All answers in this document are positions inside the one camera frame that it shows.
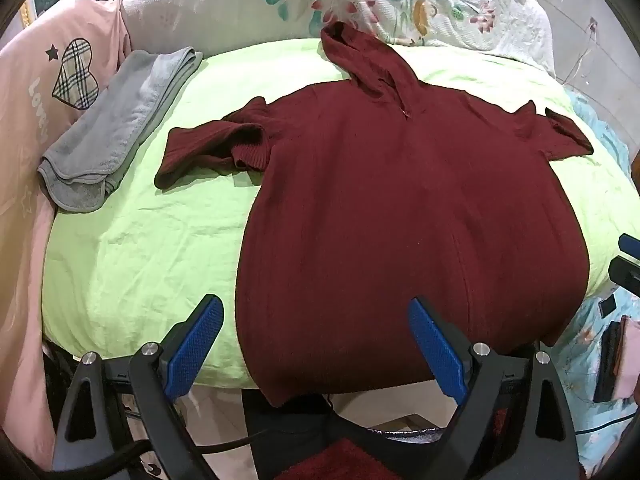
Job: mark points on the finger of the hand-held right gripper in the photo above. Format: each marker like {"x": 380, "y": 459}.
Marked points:
{"x": 626, "y": 274}
{"x": 631, "y": 245}

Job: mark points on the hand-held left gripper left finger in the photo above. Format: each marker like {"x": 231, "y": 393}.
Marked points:
{"x": 196, "y": 337}

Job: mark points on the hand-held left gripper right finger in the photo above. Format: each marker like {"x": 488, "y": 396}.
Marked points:
{"x": 436, "y": 351}

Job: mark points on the dark red hooded sweater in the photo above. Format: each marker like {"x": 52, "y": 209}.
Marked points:
{"x": 400, "y": 220}

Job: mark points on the black flat case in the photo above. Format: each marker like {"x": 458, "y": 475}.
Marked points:
{"x": 611, "y": 360}

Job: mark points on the light green bed sheet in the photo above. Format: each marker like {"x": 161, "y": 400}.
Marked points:
{"x": 150, "y": 260}

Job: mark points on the light blue floral sheet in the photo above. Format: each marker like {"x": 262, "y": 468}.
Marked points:
{"x": 585, "y": 355}

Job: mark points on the person's dark red clothing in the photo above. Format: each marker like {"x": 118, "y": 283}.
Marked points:
{"x": 340, "y": 460}

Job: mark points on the grey folded towel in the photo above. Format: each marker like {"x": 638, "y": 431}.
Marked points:
{"x": 112, "y": 127}

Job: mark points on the pink blanket with plaid hearts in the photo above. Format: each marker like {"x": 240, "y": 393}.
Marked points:
{"x": 35, "y": 110}

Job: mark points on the white floral quilt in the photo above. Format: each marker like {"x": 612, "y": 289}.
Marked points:
{"x": 310, "y": 0}

